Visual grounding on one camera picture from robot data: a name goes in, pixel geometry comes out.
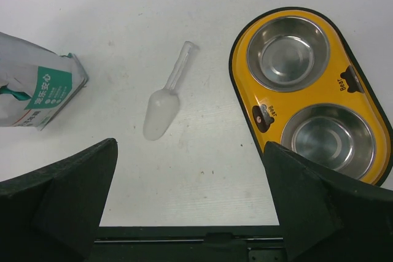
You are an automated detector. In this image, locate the yellow double bowl feeder tray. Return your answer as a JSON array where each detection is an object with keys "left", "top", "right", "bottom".
[{"left": 228, "top": 7, "right": 392, "bottom": 185}]

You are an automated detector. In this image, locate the far steel bowl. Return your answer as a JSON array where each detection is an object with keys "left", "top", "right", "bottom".
[{"left": 247, "top": 15, "right": 330, "bottom": 92}]

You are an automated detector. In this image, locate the clear plastic scoop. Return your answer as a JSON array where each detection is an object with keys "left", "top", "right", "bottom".
[{"left": 142, "top": 41, "right": 199, "bottom": 141}]

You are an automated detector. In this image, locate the green white dog food bag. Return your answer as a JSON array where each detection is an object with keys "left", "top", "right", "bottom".
[{"left": 1, "top": 33, "right": 88, "bottom": 129}]

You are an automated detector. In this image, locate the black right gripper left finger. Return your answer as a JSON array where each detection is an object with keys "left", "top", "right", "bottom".
[{"left": 1, "top": 138, "right": 118, "bottom": 261}]

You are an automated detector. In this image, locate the steel bowl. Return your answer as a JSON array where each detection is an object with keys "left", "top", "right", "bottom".
[
  {"left": 247, "top": 15, "right": 330, "bottom": 92},
  {"left": 281, "top": 104, "right": 376, "bottom": 180}
]

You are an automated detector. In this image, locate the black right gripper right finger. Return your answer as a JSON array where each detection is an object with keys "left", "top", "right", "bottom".
[{"left": 263, "top": 142, "right": 392, "bottom": 261}]

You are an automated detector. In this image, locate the near steel bowl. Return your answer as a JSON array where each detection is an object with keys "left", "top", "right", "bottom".
[{"left": 281, "top": 104, "right": 376, "bottom": 180}]

